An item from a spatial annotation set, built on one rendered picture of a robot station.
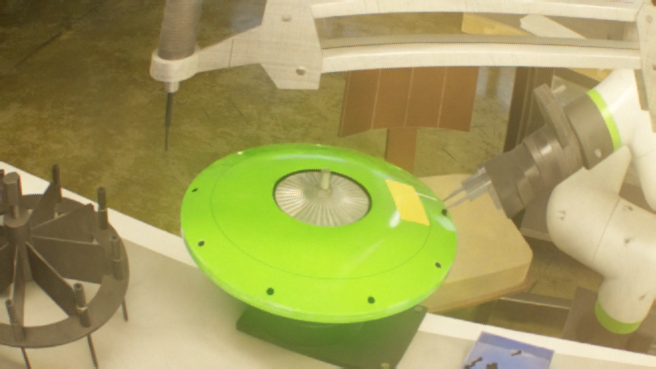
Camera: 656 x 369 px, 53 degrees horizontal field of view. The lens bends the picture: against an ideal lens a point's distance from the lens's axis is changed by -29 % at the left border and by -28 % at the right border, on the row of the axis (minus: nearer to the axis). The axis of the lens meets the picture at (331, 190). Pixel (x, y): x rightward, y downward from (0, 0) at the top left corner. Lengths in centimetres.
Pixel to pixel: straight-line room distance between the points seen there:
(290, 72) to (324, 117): 266
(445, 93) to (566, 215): 79
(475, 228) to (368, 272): 94
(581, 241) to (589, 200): 6
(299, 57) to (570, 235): 62
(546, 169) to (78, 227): 60
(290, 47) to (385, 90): 116
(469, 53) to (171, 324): 53
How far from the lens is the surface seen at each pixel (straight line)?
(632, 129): 102
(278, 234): 90
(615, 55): 73
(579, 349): 111
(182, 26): 72
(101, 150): 312
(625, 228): 117
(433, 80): 189
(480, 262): 171
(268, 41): 70
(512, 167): 100
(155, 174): 296
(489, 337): 106
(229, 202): 94
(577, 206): 119
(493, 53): 70
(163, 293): 107
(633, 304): 121
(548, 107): 96
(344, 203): 95
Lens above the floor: 162
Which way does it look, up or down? 33 degrees down
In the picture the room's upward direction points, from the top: 9 degrees clockwise
